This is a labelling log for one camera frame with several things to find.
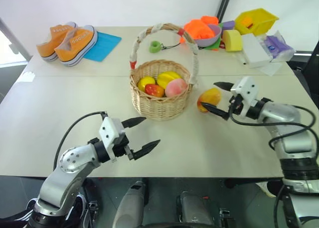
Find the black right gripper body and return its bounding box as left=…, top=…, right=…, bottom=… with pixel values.
left=227, top=94, right=244, bottom=119

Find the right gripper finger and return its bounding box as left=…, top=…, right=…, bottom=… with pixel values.
left=201, top=102, right=229, bottom=120
left=213, top=81, right=234, bottom=92

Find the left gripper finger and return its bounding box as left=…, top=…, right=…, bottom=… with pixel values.
left=132, top=139, right=161, bottom=161
left=121, top=116, right=147, bottom=129

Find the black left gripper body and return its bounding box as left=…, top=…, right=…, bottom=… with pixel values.
left=112, top=135, right=137, bottom=161

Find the yellow red toy mango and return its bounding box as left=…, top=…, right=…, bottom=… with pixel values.
left=196, top=87, right=222, bottom=114

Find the red-yellow apple toy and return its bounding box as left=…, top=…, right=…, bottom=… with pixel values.
left=145, top=83, right=165, bottom=98

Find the yellow toy lemon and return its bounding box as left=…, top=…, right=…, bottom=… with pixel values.
left=137, top=76, right=157, bottom=92

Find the green flat pad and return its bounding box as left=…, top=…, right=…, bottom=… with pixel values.
left=204, top=37, right=222, bottom=51

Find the pink toy peach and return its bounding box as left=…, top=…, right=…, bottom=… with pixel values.
left=164, top=78, right=188, bottom=98

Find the yellow round sponge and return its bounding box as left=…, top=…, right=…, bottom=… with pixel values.
left=222, top=29, right=243, bottom=52

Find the white cardboard box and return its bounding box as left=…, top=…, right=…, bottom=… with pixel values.
left=240, top=33, right=273, bottom=69

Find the purple bowl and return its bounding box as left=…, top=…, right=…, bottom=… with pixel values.
left=193, top=23, right=223, bottom=48

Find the yellow toy starfruit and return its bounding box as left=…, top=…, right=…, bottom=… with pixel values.
left=157, top=71, right=182, bottom=90

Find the grey rounded robot leg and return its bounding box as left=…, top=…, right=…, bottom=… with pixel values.
left=113, top=180, right=150, bottom=228

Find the purple sponge block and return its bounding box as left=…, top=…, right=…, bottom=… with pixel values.
left=220, top=20, right=236, bottom=31

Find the orange crumpled cloth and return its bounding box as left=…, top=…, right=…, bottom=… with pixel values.
left=179, top=15, right=220, bottom=44

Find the purple tissue pack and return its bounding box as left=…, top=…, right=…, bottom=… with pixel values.
left=259, top=29, right=296, bottom=63

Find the yellow plastic bin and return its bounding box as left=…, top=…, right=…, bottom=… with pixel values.
left=234, top=7, right=280, bottom=36

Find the dark rounded robot leg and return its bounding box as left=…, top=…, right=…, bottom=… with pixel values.
left=175, top=191, right=216, bottom=228

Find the black pole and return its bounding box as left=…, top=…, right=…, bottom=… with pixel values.
left=215, top=0, right=234, bottom=23

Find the blue cloth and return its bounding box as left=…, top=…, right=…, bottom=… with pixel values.
left=83, top=30, right=123, bottom=63

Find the orange canvas shoe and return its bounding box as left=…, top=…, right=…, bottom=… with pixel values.
left=53, top=25, right=98, bottom=67
left=36, top=21, right=78, bottom=63

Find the black white-striped garment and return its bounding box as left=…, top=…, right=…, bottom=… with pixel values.
left=0, top=197, right=38, bottom=228

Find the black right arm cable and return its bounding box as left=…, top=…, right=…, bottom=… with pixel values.
left=228, top=98, right=317, bottom=151

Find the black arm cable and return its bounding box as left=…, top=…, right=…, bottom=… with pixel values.
left=52, top=111, right=108, bottom=172
left=228, top=98, right=317, bottom=151

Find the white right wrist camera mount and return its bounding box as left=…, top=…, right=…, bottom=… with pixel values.
left=230, top=76, right=259, bottom=119

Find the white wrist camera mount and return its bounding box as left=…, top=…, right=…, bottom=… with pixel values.
left=98, top=116, right=127, bottom=163
left=230, top=76, right=259, bottom=119

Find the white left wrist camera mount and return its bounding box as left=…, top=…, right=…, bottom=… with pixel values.
left=98, top=116, right=127, bottom=163

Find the wicker basket with handle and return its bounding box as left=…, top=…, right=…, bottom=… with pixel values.
left=128, top=23, right=200, bottom=121

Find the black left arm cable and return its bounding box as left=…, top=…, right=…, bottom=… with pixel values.
left=52, top=111, right=108, bottom=172

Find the thin black cord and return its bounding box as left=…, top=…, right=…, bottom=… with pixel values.
left=159, top=40, right=182, bottom=51

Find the green ring toy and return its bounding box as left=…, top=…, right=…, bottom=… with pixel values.
left=149, top=40, right=162, bottom=54

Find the black torso cable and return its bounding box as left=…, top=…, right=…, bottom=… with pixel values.
left=273, top=185, right=296, bottom=228

